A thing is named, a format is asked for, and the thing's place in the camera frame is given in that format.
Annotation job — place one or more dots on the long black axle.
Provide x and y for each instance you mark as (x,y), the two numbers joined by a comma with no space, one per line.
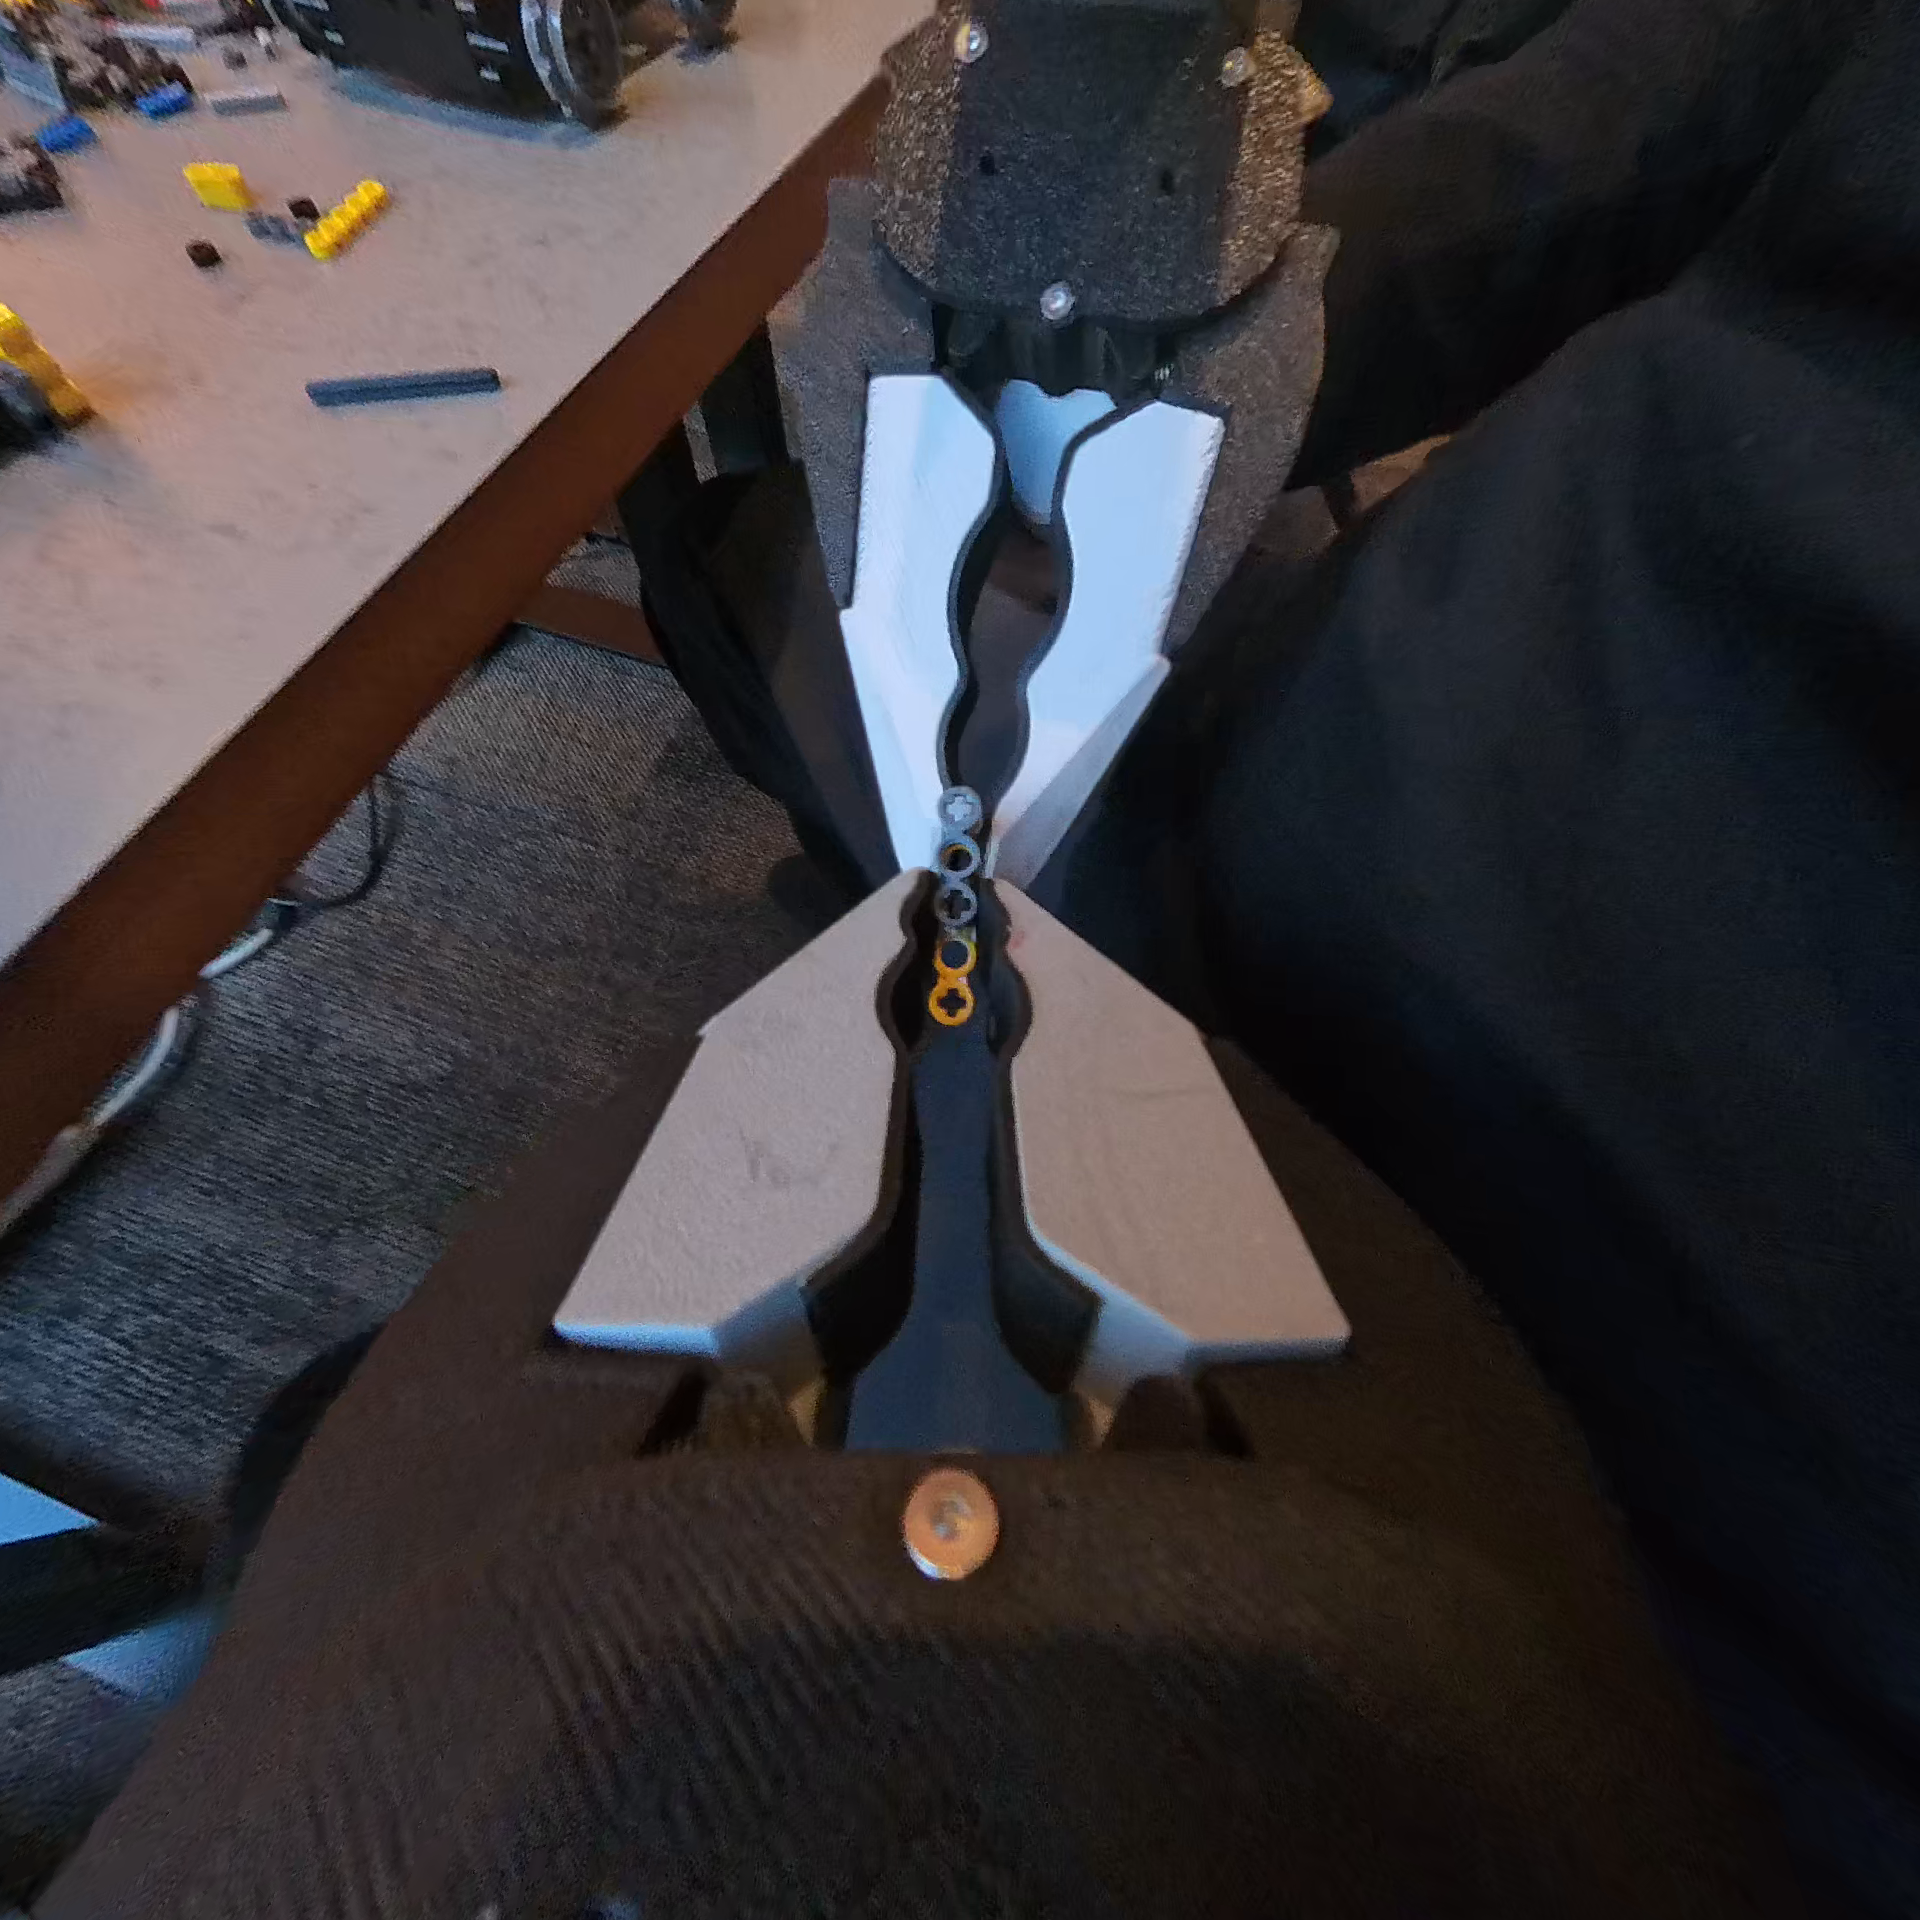
(406,386)

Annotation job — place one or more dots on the person's black top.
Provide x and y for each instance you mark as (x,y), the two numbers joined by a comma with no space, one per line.
(1575,975)

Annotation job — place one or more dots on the black and yellow toy vehicle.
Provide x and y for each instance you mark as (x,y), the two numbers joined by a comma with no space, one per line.
(450,43)

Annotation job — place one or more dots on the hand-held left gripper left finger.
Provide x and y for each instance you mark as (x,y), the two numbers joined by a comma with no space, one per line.
(734,1185)

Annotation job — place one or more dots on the grey brick rod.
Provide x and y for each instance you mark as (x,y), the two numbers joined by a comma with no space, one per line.
(248,101)

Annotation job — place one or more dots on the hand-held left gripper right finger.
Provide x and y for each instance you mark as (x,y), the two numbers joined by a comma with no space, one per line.
(1171,1185)

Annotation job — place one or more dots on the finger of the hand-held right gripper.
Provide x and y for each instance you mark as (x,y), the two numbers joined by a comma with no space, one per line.
(1125,570)
(907,570)

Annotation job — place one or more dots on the grey and yellow brick subassembly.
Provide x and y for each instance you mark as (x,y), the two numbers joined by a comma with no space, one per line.
(38,375)

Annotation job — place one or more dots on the person's right forearm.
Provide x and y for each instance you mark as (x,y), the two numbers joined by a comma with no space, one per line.
(1575,180)

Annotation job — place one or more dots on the pile of small building bricks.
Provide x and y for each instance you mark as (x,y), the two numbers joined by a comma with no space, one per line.
(105,76)

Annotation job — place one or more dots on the yellow two-hole beam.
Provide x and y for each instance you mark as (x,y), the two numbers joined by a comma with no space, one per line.
(221,186)

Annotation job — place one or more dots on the yellow five-hole beam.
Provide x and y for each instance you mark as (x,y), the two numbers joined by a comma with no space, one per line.
(953,1001)
(346,220)

